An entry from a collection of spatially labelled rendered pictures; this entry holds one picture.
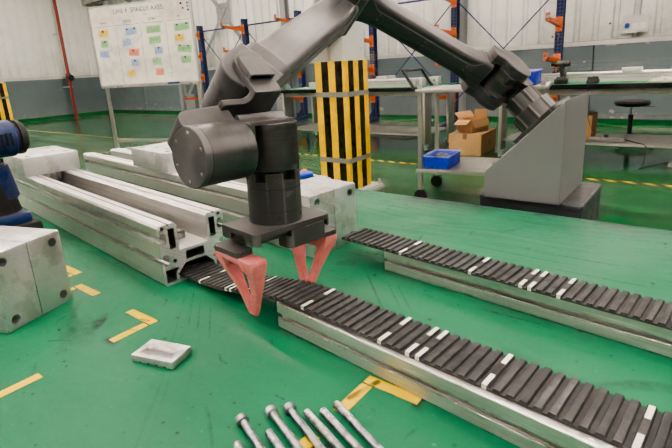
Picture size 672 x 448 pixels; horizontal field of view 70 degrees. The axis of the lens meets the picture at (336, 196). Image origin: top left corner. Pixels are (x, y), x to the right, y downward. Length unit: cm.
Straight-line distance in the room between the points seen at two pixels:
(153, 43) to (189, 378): 615
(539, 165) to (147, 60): 597
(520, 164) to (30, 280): 82
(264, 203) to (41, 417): 27
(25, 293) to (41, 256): 5
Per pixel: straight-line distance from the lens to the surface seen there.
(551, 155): 97
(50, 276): 70
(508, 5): 858
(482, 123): 584
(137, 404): 48
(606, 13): 818
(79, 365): 57
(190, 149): 45
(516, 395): 40
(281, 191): 49
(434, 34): 97
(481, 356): 44
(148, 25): 659
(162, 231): 67
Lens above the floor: 105
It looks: 15 degrees down
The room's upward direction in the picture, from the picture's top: 3 degrees counter-clockwise
